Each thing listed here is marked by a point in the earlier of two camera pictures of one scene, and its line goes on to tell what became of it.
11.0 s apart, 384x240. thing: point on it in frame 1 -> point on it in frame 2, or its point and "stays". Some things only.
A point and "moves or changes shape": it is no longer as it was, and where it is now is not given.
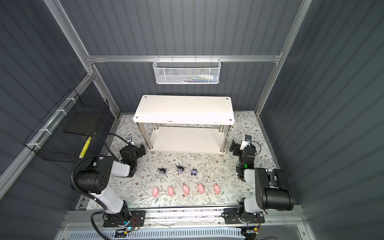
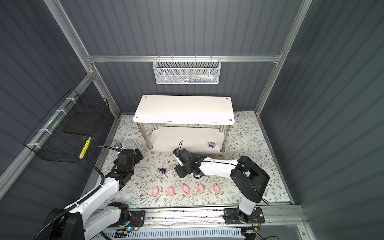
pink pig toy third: [186, 189] stays
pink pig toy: [216, 188] stays
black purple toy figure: [162, 171] stays
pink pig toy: [201, 188] stays
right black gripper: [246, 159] -> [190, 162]
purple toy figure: [193, 172] moves or changes shape
